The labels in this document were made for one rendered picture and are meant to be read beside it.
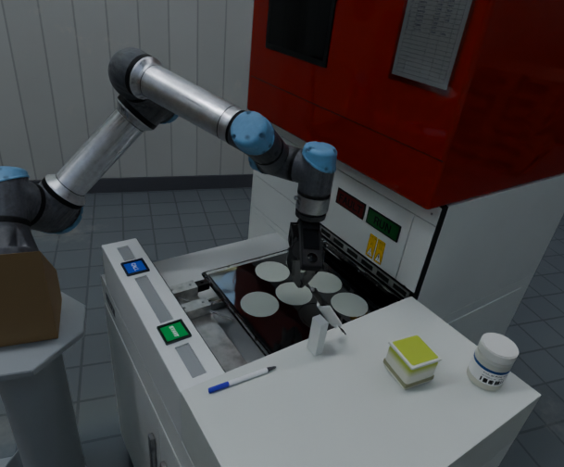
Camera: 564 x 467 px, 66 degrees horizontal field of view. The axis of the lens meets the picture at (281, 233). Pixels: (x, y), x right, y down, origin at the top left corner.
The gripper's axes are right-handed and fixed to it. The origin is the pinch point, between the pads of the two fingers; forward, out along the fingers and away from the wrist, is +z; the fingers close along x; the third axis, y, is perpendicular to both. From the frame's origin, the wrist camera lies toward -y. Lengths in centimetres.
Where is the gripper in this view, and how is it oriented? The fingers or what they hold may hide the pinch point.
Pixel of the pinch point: (301, 284)
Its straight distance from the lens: 109.5
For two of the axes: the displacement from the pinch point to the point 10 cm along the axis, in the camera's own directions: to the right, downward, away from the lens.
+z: -1.1, 8.6, 5.1
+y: -1.0, -5.2, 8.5
